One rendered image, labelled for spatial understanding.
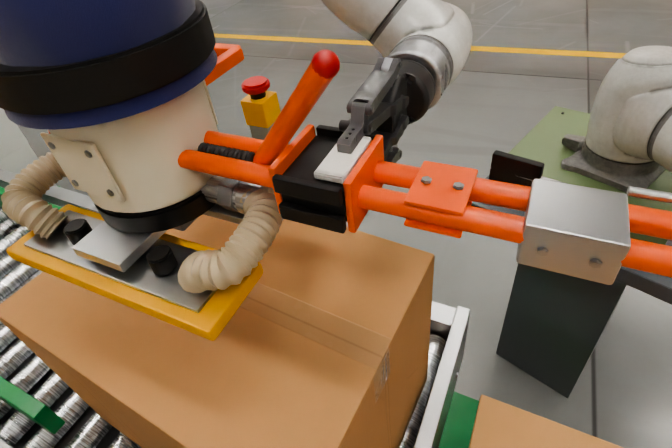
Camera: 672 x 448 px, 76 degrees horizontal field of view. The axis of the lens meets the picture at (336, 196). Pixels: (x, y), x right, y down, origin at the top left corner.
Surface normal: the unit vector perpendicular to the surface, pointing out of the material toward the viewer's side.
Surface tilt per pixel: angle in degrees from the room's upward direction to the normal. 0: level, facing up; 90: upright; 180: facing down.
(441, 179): 0
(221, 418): 0
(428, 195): 0
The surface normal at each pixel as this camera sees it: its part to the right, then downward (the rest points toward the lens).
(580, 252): -0.42, 0.61
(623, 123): -0.92, 0.30
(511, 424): -0.11, -0.76
